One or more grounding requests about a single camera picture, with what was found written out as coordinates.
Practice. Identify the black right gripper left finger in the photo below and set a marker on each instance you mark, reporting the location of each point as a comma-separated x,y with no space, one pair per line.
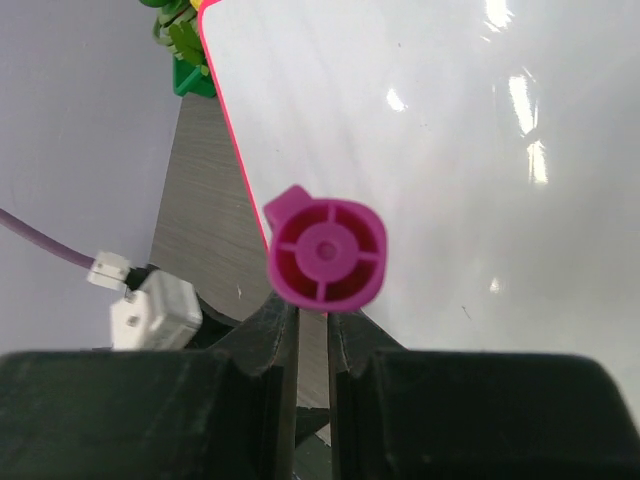
111,415

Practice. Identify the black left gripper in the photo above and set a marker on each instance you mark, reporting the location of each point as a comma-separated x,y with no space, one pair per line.
305,430

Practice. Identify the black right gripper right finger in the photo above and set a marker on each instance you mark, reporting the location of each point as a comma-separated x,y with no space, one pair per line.
405,414

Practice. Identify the purple capped marker pen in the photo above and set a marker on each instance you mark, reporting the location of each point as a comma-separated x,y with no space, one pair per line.
325,254

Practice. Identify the pink framed whiteboard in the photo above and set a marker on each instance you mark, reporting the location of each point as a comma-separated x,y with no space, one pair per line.
498,141

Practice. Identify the green plastic vegetable tray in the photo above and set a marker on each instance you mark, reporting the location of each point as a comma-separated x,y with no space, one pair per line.
189,79

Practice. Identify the green scallion bunch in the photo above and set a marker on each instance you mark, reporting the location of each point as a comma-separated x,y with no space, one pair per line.
176,28

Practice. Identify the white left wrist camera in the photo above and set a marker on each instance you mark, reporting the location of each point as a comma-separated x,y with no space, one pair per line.
158,312

